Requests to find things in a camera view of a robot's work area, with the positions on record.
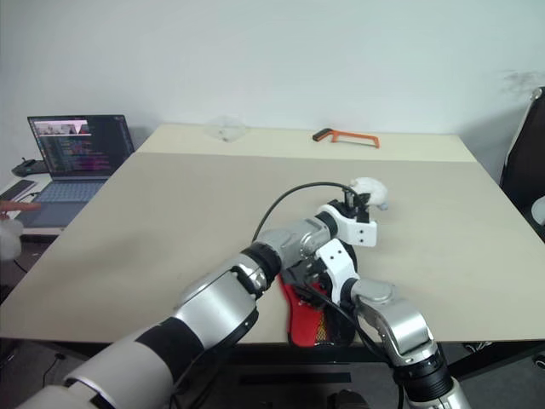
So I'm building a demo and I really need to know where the white fluffy object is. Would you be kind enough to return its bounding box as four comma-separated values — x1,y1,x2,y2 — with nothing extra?
348,176,391,211

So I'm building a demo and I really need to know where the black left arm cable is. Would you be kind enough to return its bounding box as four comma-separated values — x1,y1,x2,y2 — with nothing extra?
251,181,354,245

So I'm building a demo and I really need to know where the person's bare hand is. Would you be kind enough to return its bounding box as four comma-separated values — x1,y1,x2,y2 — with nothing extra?
0,200,43,219

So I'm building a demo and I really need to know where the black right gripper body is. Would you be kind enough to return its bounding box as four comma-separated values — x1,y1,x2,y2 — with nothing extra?
283,258,330,300

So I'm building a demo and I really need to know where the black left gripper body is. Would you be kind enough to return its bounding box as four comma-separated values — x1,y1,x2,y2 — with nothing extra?
327,198,358,221

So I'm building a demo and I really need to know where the open grey laptop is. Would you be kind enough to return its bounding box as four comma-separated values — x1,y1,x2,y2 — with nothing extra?
14,112,136,229

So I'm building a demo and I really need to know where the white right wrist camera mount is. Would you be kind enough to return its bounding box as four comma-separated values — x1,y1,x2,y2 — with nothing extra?
315,238,362,302

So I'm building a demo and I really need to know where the red and black bag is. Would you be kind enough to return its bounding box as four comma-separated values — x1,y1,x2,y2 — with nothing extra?
277,243,359,347

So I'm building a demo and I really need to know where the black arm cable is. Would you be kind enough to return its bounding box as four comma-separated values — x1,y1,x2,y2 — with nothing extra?
293,280,410,409
251,181,354,245

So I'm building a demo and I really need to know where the clear plastic bag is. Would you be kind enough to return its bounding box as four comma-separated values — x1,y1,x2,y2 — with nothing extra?
202,115,248,144

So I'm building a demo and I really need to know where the black handheld controller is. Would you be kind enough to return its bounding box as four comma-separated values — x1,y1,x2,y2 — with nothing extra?
10,157,49,176

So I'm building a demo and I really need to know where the white fluffy sleeve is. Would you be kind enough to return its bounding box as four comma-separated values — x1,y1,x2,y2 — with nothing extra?
0,218,25,262

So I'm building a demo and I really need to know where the orange hacksaw with black handle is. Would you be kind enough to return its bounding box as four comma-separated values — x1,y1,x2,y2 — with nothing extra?
312,127,382,150

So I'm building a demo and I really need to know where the black smartphone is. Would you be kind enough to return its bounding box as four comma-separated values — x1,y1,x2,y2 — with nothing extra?
0,179,37,202

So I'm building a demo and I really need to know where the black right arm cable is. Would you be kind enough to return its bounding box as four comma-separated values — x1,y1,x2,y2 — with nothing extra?
293,280,410,409

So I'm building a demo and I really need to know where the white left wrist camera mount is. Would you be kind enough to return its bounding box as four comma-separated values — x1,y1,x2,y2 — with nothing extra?
317,204,378,248

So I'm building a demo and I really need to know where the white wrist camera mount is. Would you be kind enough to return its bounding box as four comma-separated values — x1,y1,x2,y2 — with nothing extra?
317,204,378,248
315,238,362,302

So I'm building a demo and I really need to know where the black and white office chair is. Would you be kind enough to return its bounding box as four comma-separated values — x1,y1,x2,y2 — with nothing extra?
498,86,545,245

